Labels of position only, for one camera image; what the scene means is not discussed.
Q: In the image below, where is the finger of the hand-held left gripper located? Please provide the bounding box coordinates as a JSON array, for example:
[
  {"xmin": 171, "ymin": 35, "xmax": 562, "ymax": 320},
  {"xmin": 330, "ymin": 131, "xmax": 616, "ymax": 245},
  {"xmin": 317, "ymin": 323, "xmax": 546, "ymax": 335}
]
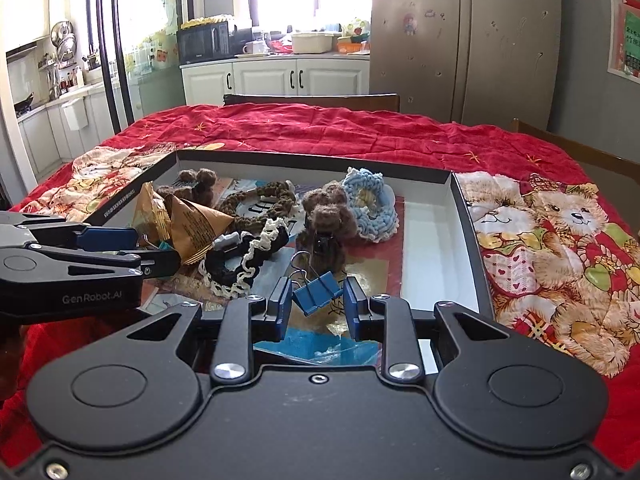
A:
[
  {"xmin": 0, "ymin": 211, "xmax": 140, "ymax": 254},
  {"xmin": 30, "ymin": 244, "xmax": 182, "ymax": 284}
]

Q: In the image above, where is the black microwave oven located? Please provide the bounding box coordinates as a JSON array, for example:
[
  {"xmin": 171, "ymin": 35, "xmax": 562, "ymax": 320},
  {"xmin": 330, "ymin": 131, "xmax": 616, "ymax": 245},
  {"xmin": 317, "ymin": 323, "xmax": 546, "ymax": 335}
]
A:
[{"xmin": 176, "ymin": 19, "xmax": 236, "ymax": 66}]

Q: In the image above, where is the brown fuzzy hair claw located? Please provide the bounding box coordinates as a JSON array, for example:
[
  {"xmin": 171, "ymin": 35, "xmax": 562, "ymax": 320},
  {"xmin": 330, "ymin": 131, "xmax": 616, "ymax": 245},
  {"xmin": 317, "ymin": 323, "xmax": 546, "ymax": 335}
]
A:
[
  {"xmin": 297, "ymin": 182, "xmax": 359, "ymax": 274},
  {"xmin": 157, "ymin": 167, "xmax": 221, "ymax": 206}
]

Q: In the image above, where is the white wall shelf niche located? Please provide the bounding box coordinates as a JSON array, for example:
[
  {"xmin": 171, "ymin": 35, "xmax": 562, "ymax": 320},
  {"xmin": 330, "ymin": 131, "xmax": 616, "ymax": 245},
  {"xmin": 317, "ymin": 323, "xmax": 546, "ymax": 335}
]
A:
[{"xmin": 606, "ymin": 0, "xmax": 640, "ymax": 82}]

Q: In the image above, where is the black white-trimmed scrunchie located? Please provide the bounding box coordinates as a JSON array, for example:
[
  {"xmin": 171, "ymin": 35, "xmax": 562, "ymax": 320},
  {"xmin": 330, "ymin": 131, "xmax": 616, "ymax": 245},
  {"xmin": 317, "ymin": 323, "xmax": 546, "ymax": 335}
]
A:
[{"xmin": 197, "ymin": 217, "xmax": 291, "ymax": 299}]

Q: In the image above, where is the black cardboard box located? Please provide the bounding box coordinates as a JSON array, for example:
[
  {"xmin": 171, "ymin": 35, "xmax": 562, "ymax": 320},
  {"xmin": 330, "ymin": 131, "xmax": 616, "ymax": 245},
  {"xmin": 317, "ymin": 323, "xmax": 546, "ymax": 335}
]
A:
[{"xmin": 87, "ymin": 149, "xmax": 497, "ymax": 376}]

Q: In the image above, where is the black sliding door frame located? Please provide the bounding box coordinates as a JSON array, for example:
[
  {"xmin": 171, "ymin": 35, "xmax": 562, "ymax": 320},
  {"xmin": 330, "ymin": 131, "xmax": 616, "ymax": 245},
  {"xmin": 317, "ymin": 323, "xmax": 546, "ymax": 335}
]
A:
[{"xmin": 85, "ymin": 0, "xmax": 136, "ymax": 134}]

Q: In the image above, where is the silver refrigerator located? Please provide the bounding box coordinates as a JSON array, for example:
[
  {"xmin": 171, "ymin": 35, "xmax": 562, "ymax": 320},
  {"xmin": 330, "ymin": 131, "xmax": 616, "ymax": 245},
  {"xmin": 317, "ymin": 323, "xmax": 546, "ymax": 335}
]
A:
[{"xmin": 369, "ymin": 0, "xmax": 564, "ymax": 124}]

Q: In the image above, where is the red bear-print blanket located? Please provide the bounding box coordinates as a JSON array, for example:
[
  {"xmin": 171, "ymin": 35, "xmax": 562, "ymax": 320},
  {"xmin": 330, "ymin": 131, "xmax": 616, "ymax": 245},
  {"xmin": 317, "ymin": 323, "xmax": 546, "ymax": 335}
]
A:
[{"xmin": 0, "ymin": 102, "xmax": 640, "ymax": 462}]

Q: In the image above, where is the brown crochet scrunchie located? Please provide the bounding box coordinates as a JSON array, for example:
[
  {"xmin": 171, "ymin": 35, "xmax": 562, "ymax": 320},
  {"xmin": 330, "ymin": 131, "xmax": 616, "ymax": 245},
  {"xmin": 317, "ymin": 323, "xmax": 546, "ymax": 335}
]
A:
[{"xmin": 217, "ymin": 180, "xmax": 299, "ymax": 221}]

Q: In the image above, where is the white plastic basin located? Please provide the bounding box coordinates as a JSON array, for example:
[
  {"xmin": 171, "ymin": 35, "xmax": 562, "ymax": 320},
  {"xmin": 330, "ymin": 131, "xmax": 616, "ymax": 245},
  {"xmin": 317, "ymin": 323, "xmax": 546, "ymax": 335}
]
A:
[{"xmin": 290, "ymin": 31, "xmax": 341, "ymax": 55}]

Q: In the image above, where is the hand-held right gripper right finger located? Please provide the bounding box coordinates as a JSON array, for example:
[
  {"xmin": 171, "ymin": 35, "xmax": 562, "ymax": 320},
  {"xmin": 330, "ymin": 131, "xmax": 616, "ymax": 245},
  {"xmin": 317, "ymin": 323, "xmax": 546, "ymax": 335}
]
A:
[{"xmin": 344, "ymin": 276, "xmax": 520, "ymax": 386}]

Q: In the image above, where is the blue crochet scrunchie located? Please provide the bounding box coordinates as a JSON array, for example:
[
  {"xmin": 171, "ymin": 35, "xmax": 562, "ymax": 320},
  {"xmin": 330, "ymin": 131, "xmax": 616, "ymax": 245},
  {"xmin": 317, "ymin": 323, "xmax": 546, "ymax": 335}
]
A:
[{"xmin": 341, "ymin": 167, "xmax": 400, "ymax": 244}]

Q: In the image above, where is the steel pot lid rack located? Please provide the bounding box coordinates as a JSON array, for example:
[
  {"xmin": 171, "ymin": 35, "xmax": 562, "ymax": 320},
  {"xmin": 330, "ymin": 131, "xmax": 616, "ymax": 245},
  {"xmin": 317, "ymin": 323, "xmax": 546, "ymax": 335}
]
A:
[{"xmin": 49, "ymin": 19, "xmax": 79, "ymax": 64}]

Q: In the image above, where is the green poster card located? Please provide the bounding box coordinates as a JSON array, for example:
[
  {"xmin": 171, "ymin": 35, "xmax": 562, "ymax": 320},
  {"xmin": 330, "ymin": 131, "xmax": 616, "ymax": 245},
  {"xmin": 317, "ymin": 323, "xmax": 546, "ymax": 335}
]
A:
[{"xmin": 620, "ymin": 7, "xmax": 640, "ymax": 79}]

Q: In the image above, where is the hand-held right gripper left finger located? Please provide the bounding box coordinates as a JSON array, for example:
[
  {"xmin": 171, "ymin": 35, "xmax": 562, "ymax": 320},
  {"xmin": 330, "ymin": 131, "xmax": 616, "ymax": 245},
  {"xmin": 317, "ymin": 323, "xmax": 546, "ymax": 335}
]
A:
[{"xmin": 115, "ymin": 276, "xmax": 294, "ymax": 386}]

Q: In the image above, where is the gold triangular packet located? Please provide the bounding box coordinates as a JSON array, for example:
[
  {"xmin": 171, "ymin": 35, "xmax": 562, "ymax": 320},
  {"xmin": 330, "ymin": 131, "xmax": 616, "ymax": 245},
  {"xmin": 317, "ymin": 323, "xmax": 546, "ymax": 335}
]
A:
[
  {"xmin": 131, "ymin": 182, "xmax": 174, "ymax": 251},
  {"xmin": 169, "ymin": 194, "xmax": 235, "ymax": 266}
]

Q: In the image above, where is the blue binder clip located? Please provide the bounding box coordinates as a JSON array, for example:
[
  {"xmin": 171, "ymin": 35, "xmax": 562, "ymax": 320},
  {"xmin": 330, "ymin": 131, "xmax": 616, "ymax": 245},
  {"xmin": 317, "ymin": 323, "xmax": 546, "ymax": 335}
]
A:
[{"xmin": 289, "ymin": 252, "xmax": 344, "ymax": 317}]

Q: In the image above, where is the white hanging bin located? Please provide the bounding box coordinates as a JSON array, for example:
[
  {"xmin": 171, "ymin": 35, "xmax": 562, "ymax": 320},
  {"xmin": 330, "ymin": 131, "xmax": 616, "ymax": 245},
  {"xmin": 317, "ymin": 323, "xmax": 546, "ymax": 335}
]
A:
[{"xmin": 60, "ymin": 97, "xmax": 90, "ymax": 132}]

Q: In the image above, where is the white sideboard cabinet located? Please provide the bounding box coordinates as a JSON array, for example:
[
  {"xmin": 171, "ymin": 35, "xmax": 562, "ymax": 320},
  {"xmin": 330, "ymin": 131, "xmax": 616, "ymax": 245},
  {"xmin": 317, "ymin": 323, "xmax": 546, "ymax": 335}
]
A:
[{"xmin": 180, "ymin": 52, "xmax": 372, "ymax": 109}]

